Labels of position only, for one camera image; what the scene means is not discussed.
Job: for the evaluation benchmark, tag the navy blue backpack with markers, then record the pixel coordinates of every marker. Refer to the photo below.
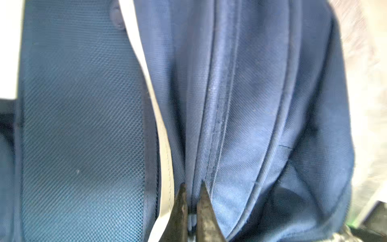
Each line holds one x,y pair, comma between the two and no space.
115,104

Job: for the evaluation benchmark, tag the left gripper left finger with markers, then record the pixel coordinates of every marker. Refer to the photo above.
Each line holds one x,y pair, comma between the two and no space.
176,230

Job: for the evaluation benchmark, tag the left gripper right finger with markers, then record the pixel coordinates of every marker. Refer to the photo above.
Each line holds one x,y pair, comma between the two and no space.
208,229

